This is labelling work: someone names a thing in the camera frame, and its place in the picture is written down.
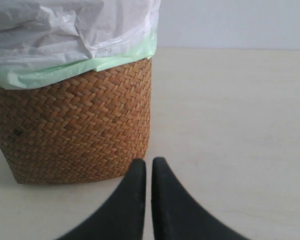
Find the brown woven wicker basket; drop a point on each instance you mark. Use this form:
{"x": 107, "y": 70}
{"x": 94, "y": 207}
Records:
{"x": 84, "y": 129}

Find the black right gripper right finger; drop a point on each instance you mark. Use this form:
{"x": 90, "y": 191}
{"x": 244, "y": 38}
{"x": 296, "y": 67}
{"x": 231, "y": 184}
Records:
{"x": 176, "y": 215}

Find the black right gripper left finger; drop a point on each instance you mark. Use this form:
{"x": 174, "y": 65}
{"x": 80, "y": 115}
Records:
{"x": 122, "y": 215}

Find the white plastic bin liner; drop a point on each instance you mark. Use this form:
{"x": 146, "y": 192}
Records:
{"x": 43, "y": 42}

